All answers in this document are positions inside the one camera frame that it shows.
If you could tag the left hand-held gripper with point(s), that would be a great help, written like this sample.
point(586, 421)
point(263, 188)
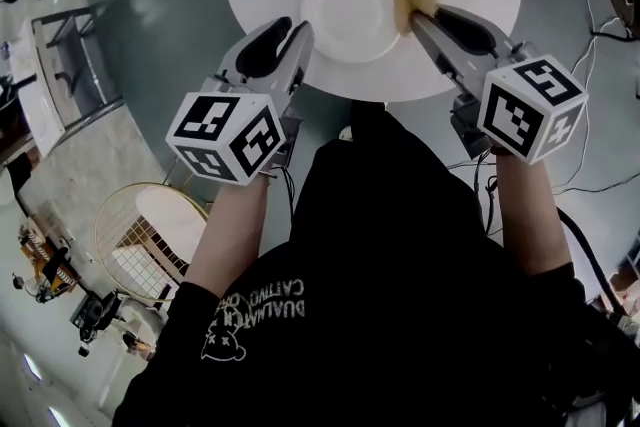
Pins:
point(220, 140)

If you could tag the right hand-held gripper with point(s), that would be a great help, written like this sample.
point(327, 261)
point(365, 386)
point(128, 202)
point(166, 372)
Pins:
point(525, 115)

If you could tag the white round plate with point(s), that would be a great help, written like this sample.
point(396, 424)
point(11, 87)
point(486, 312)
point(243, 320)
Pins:
point(345, 15)

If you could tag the person's right forearm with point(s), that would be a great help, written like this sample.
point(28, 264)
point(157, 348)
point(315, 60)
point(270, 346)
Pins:
point(530, 215)

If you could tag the person's left forearm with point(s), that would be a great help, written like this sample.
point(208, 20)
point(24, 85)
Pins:
point(225, 235)

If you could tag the person's white clog shoe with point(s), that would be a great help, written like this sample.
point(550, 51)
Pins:
point(345, 133)

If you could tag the person's black printed t-shirt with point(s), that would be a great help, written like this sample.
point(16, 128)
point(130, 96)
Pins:
point(400, 290)

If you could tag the white desk grey frame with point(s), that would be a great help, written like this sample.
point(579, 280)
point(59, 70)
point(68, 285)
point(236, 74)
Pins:
point(35, 105)

